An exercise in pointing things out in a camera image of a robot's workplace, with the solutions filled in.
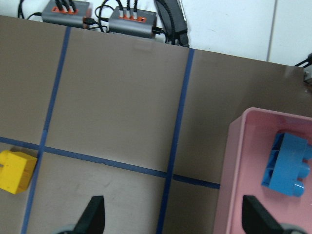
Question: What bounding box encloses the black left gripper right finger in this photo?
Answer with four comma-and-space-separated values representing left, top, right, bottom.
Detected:
242, 195, 284, 234

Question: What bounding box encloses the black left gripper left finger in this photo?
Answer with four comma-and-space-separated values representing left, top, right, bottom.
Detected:
73, 195, 105, 234

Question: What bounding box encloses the blue toy block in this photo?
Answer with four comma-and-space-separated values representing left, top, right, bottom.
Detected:
261, 133, 312, 197

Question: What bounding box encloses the yellow toy block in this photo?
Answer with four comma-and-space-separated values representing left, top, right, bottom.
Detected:
0, 150, 37, 195

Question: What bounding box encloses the pink plastic box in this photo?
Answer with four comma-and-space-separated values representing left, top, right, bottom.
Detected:
213, 108, 312, 234

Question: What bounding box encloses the grey usb hub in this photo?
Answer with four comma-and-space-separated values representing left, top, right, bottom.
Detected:
41, 0, 93, 29
108, 7, 157, 39

